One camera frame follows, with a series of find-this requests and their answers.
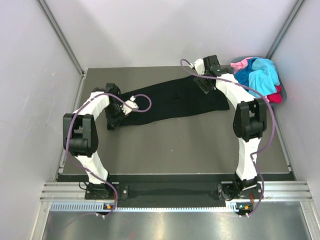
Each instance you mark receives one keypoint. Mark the red t shirt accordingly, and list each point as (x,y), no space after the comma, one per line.
(276,98)

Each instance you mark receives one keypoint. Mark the right aluminium corner post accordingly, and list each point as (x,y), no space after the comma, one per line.
(298,5)

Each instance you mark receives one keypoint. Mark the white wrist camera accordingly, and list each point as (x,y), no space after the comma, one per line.
(129,106)
(198,66)

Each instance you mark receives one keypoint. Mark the aluminium corner post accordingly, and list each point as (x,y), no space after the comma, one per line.
(298,5)
(43,5)

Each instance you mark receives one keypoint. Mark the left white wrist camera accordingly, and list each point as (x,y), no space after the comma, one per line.
(129,106)

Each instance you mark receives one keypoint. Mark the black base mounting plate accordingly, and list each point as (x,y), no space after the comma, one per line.
(131,190)

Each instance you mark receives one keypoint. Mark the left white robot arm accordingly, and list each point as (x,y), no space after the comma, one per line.
(80,136)

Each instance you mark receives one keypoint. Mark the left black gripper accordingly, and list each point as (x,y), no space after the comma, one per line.
(114,122)

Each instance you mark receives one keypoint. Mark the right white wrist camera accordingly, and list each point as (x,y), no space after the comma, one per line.
(198,66)

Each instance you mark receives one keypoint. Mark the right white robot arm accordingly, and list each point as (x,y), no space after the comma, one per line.
(249,123)

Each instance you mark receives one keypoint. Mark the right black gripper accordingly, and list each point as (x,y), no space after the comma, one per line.
(206,88)

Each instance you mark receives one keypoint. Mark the light cyan t shirt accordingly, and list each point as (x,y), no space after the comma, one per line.
(264,77)

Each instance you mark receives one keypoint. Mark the pink t shirt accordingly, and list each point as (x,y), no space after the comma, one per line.
(238,64)

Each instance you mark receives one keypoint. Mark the dark blue t shirt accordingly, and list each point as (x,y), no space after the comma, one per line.
(246,67)

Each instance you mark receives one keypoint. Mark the blue-grey laundry basket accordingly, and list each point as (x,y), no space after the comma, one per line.
(283,92)

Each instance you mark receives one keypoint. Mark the black t shirt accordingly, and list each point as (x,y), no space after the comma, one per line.
(174,99)

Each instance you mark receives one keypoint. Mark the grey slotted cable duct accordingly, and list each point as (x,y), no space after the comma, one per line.
(102,207)

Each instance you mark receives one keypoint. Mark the left aluminium corner post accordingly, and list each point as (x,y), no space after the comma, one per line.
(43,5)

